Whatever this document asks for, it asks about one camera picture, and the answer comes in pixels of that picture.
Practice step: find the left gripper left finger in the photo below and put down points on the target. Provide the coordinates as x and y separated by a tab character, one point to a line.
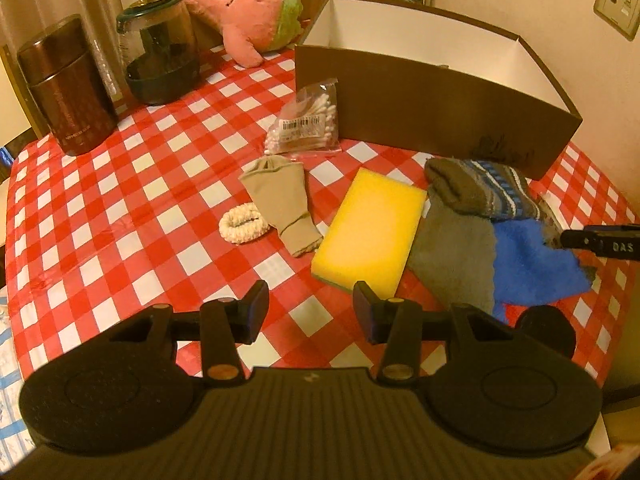
225	323

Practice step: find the cotton swab bag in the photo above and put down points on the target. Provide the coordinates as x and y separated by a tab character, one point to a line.
306	124

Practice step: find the beige curtain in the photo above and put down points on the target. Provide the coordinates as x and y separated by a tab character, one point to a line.
22	20

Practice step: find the brown cardboard box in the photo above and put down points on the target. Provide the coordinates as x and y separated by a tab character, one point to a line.
435	81

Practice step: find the black round pad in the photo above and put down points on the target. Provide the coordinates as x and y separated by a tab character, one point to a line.
548	325

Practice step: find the striped knit sock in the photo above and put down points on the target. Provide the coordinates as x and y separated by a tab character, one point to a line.
483	189

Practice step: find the yellow sponge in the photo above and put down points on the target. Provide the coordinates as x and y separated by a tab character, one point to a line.
370	237

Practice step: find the glass jar dark lid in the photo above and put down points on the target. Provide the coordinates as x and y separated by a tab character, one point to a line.
158	50

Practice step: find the brown wooden canister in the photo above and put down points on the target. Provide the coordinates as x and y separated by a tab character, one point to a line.
67	86

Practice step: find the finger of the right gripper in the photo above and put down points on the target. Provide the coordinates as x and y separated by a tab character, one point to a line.
579	239

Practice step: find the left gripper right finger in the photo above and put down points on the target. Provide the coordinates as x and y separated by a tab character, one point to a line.
395	322

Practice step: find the blue grey microfiber cloth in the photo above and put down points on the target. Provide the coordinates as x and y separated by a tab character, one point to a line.
463	259

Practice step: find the cream scrunchie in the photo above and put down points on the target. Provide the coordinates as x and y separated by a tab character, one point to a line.
243	224

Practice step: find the pink starfish plush toy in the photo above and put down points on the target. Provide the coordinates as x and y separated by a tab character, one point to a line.
251	28

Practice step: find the blue white patterned cloth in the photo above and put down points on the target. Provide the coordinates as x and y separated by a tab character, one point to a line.
15	440

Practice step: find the beige sock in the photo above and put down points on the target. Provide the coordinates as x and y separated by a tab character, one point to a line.
277	187

